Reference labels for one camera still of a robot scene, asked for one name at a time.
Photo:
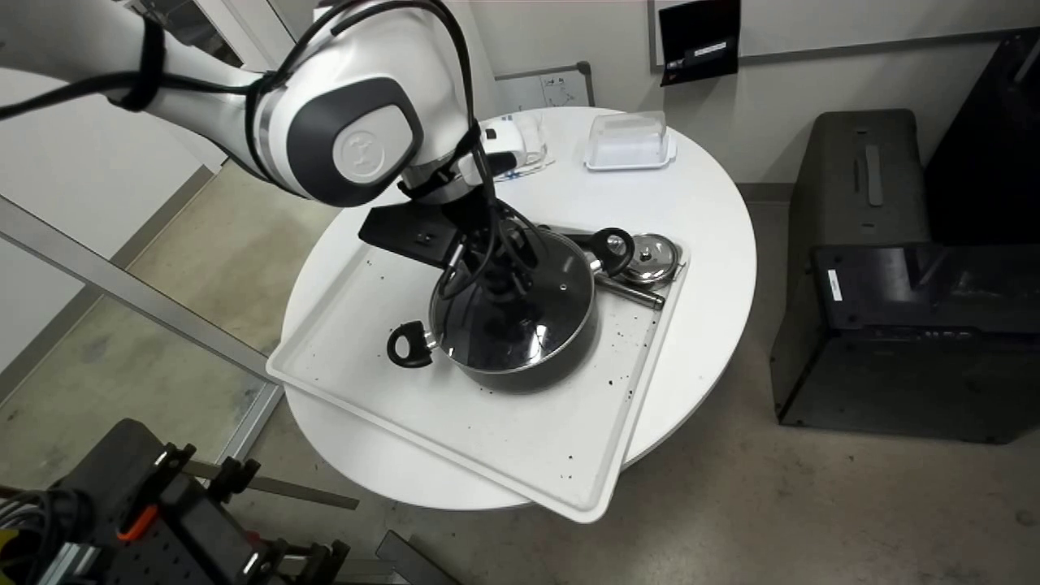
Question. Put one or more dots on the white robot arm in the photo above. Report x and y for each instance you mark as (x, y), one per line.
(376, 95)

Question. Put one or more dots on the white plastic tray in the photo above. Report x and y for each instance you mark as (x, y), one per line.
(555, 440)

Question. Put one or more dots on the glass panel on wall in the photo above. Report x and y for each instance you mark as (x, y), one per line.
(567, 85)

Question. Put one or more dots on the round white table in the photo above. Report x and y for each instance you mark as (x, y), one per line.
(691, 202)

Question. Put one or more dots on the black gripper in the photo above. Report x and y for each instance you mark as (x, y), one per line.
(420, 232)

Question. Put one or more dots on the clear plastic butter dish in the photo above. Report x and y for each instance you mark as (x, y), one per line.
(628, 143)

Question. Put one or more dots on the black steel cooking pot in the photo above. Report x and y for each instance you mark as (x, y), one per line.
(414, 347)

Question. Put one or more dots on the black wall sign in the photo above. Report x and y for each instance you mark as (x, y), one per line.
(700, 39)

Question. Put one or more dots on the aluminium frame bar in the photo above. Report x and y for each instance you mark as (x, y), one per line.
(79, 261)

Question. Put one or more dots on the small steel measuring cup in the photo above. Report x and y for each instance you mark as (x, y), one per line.
(638, 267)

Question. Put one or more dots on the black cabinet box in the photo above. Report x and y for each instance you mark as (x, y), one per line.
(914, 277)

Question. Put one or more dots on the glass pot lid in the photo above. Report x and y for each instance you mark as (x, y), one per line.
(514, 316)

